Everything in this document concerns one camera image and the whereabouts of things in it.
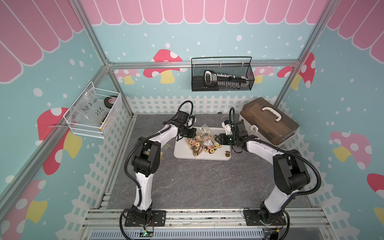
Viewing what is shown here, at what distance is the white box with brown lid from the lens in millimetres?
892

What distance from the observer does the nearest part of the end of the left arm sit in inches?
30.1

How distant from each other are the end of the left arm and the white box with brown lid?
1.19 ft
